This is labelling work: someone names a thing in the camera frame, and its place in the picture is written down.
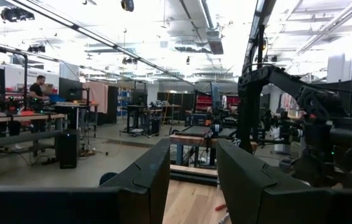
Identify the grey crayon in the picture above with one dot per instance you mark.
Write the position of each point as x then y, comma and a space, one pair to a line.
224, 218

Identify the black computer monitor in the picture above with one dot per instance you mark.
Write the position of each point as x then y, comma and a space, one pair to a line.
69, 89

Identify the black ceiling camera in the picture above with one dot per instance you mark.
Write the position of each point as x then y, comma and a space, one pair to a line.
127, 5

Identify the tilted flat monitor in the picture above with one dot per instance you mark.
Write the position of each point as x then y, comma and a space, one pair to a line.
215, 95

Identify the black ceiling spotlight cluster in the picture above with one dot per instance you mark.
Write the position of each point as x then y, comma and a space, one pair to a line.
17, 14

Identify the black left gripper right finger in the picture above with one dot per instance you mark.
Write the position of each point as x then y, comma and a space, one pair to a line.
288, 202

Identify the rectangular ceiling duct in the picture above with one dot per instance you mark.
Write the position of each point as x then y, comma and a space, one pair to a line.
214, 40

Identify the pink hanging cloth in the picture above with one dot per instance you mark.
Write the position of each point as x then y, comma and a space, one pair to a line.
96, 96

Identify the red shelving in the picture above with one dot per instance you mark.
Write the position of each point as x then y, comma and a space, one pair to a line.
203, 102

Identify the neighbouring wooden robot table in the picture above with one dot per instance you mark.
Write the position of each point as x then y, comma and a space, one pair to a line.
191, 140

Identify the wooden workbench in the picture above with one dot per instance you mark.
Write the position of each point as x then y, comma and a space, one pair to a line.
20, 118

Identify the black desk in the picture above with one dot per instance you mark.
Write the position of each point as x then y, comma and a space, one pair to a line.
76, 107

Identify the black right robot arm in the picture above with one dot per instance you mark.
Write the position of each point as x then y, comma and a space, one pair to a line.
288, 84

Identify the black cart table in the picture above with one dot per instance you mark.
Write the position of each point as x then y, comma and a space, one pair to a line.
138, 107

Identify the black computer tower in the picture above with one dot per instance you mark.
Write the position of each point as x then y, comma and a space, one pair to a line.
67, 149

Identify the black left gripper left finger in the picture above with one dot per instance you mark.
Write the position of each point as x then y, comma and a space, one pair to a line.
69, 205

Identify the black cabinet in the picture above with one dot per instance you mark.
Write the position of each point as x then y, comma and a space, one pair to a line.
111, 102

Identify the blue shelf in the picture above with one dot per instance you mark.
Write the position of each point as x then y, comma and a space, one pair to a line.
122, 99

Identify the blue bin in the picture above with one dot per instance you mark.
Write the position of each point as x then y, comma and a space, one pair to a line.
56, 98

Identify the dark blue round object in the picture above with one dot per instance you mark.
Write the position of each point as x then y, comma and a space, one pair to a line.
107, 178

